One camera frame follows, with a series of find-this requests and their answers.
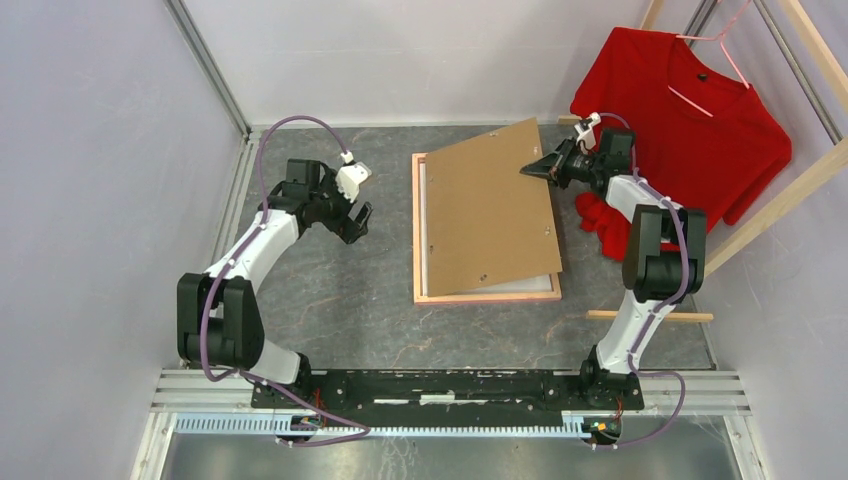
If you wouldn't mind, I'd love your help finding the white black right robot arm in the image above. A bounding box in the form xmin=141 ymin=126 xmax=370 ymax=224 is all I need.
xmin=520 ymin=127 xmax=707 ymax=408

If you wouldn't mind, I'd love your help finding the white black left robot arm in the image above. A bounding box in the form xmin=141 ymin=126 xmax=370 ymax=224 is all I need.
xmin=176 ymin=159 xmax=373 ymax=408

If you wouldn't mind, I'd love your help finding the pink wooden picture frame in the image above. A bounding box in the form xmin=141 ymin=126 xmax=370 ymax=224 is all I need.
xmin=411 ymin=152 xmax=563 ymax=307

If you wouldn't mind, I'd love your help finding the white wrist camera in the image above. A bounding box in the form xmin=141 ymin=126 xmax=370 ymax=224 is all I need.
xmin=574 ymin=112 xmax=601 ymax=153
xmin=336 ymin=151 xmax=372 ymax=203

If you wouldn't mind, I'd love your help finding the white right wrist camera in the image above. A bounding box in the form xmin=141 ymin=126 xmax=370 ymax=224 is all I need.
xmin=574 ymin=112 xmax=601 ymax=153

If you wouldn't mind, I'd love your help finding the red t-shirt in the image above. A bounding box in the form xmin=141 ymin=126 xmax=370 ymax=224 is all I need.
xmin=570 ymin=27 xmax=792 ymax=228

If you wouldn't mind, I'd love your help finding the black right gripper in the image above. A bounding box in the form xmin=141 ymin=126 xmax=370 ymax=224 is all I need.
xmin=520 ymin=136 xmax=602 ymax=190

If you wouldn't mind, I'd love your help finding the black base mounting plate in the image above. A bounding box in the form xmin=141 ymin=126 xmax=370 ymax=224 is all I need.
xmin=293 ymin=369 xmax=645 ymax=428

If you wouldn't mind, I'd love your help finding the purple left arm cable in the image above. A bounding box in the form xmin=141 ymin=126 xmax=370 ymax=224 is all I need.
xmin=198 ymin=115 xmax=372 ymax=448

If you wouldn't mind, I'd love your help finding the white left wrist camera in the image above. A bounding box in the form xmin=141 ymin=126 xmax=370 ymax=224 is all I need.
xmin=336 ymin=151 xmax=372 ymax=203

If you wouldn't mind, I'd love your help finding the pink clothes hanger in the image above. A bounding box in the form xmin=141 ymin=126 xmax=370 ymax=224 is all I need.
xmin=667 ymin=0 xmax=757 ymax=119

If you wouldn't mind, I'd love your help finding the wooden clothes rack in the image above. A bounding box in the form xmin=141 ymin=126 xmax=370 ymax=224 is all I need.
xmin=557 ymin=0 xmax=848 ymax=325

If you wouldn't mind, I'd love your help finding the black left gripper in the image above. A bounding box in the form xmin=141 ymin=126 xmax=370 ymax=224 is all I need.
xmin=310 ymin=170 xmax=373 ymax=244

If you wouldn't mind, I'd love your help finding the brown backing board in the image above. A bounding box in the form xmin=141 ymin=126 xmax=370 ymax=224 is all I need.
xmin=413 ymin=118 xmax=563 ymax=303

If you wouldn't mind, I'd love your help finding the aluminium rail frame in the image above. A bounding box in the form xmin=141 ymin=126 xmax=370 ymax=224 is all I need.
xmin=129 ymin=0 xmax=770 ymax=480

